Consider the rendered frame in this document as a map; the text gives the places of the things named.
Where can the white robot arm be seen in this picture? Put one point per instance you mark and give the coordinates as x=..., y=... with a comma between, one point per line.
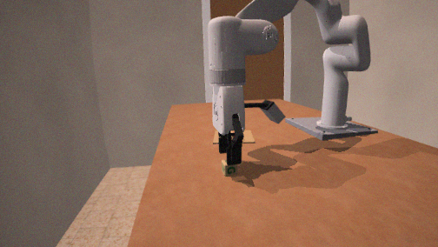
x=229, y=37

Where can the tan square mat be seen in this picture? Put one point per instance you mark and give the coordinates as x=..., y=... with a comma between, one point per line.
x=248, y=137

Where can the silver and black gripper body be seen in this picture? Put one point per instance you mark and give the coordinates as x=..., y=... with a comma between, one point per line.
x=228, y=99

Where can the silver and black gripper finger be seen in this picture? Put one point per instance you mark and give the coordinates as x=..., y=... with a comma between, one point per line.
x=234, y=150
x=223, y=144

